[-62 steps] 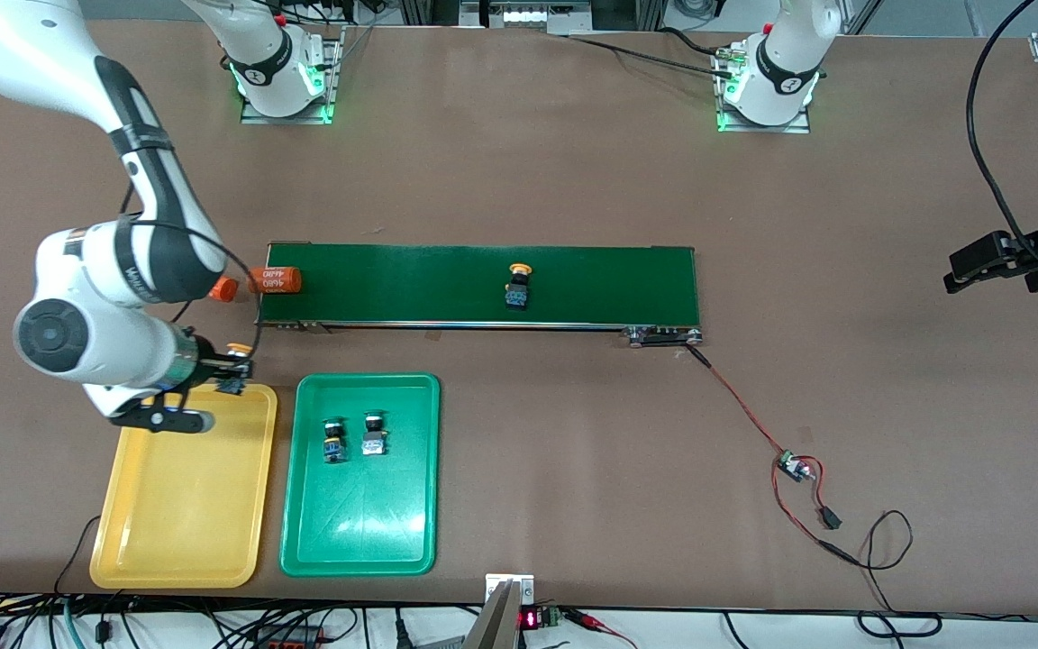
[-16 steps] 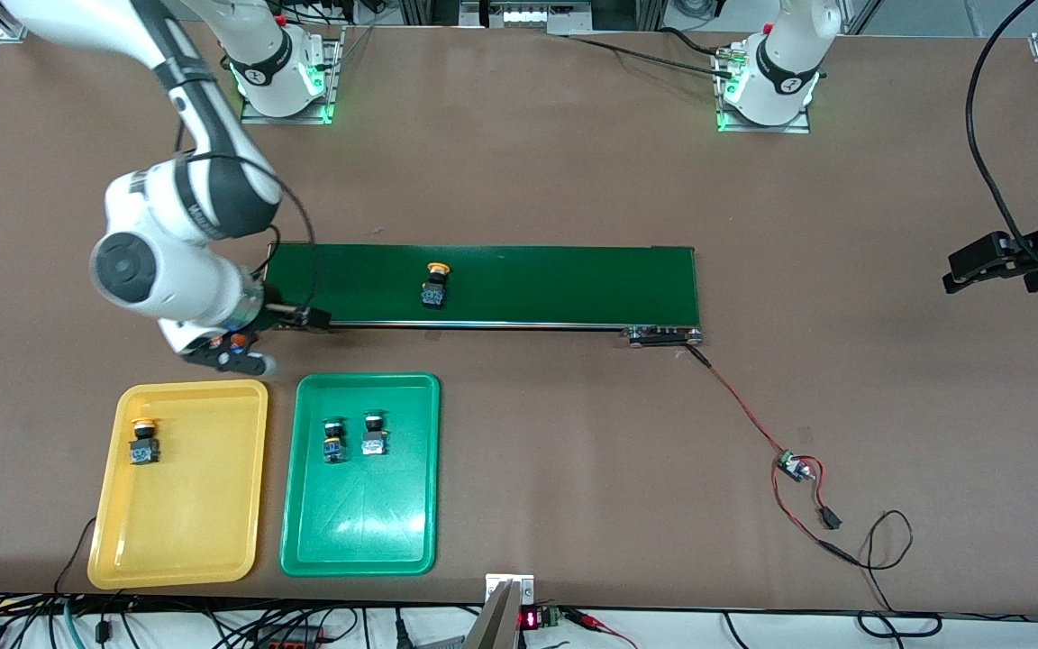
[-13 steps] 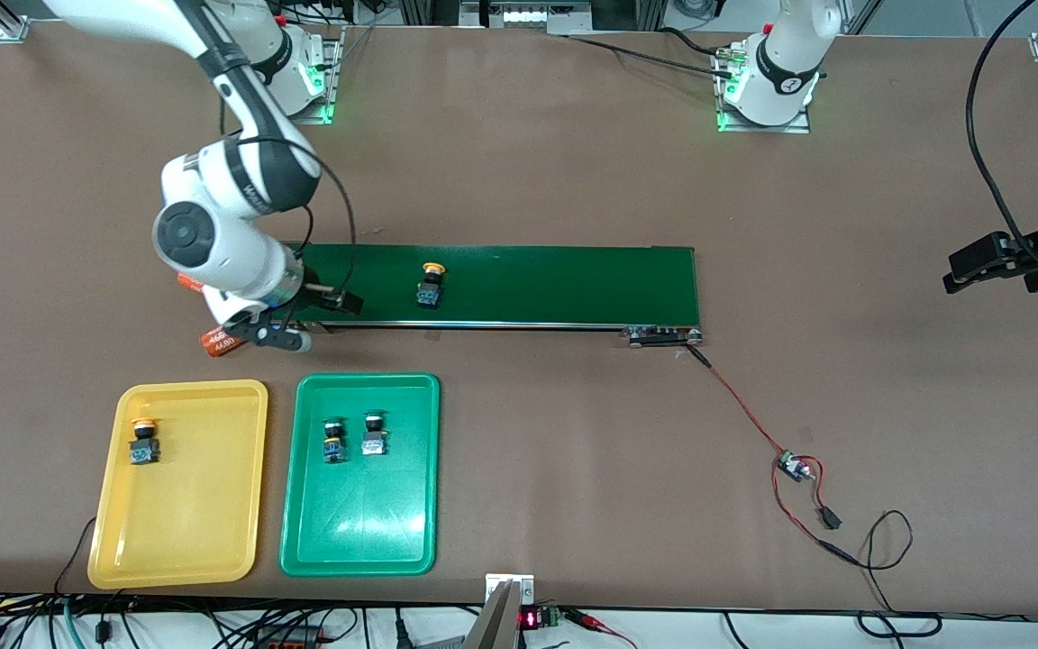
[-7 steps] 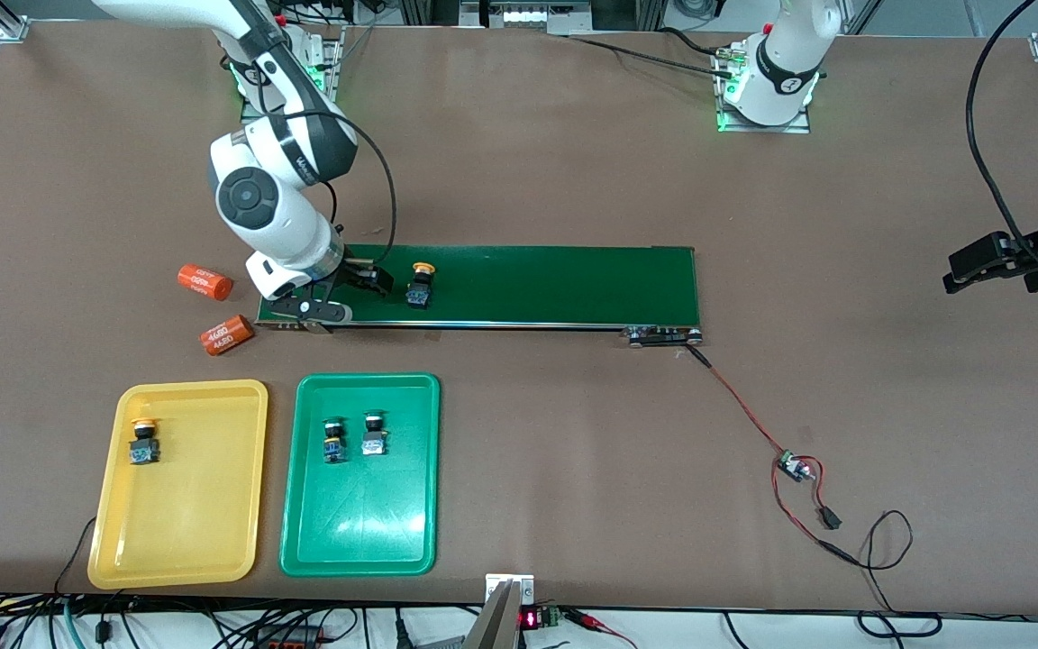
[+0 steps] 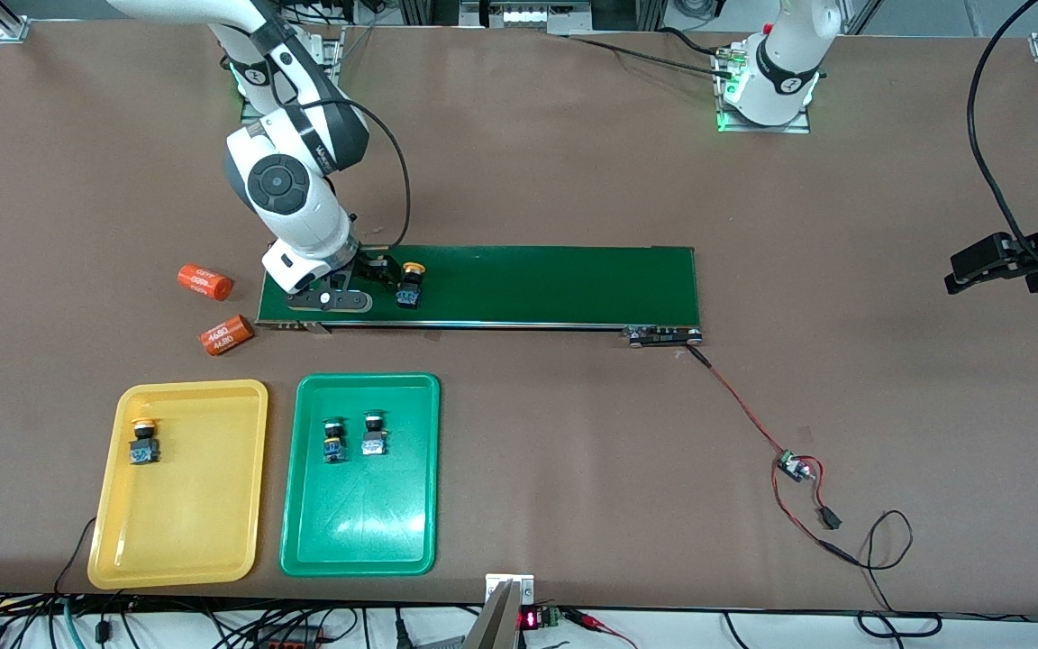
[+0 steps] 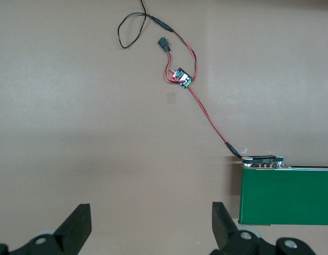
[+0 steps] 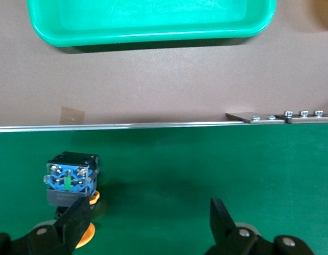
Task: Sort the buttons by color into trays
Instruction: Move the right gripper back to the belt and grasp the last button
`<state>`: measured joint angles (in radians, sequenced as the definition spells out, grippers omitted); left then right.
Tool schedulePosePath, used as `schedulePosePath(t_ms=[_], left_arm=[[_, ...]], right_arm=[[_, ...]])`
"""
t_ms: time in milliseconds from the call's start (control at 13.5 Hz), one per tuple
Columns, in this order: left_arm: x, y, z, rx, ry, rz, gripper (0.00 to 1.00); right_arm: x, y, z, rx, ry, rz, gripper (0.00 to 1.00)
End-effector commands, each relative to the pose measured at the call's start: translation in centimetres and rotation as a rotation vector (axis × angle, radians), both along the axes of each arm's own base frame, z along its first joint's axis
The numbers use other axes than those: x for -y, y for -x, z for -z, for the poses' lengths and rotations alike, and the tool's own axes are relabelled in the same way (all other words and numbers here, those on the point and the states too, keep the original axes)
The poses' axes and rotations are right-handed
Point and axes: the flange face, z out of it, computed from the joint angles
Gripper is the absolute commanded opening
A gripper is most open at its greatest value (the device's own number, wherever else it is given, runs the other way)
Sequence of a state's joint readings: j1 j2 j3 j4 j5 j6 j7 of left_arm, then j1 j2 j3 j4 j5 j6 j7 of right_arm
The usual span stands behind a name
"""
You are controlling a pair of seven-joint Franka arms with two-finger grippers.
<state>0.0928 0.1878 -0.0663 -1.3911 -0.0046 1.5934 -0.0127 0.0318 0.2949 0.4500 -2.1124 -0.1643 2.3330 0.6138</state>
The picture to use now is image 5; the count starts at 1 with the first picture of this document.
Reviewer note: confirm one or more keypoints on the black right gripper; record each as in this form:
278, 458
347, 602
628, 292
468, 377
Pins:
368, 265

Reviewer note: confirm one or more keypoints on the yellow push button switch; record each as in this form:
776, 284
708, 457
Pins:
143, 443
411, 287

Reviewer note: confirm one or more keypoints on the green push button switch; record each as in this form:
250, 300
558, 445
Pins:
375, 434
332, 440

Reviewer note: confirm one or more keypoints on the orange 4680 battery cylinder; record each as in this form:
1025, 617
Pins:
227, 335
204, 282

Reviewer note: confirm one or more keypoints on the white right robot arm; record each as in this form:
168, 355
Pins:
289, 194

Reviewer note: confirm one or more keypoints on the green conveyor belt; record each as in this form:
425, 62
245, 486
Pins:
555, 284

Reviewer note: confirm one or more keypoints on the green plastic tray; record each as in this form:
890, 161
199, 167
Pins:
375, 523

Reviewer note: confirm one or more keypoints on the small black circuit board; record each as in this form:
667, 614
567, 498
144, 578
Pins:
787, 463

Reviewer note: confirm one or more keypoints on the grey background device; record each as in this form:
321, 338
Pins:
519, 16

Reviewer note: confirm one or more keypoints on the yellow plastic tray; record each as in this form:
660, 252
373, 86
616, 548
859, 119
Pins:
181, 505

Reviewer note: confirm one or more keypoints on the small red digit display module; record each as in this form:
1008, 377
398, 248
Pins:
530, 620

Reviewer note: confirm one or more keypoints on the orange power strip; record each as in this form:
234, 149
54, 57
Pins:
289, 640

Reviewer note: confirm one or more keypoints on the red clip leads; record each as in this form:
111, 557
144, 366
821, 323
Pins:
605, 624

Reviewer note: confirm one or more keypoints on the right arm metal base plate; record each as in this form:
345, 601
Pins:
334, 54

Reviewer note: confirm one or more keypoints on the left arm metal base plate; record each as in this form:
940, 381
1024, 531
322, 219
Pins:
762, 129

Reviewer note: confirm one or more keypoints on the black switch with red lead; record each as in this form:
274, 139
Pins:
831, 517

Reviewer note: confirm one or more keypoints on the grey metal camera stand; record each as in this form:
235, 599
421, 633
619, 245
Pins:
499, 617

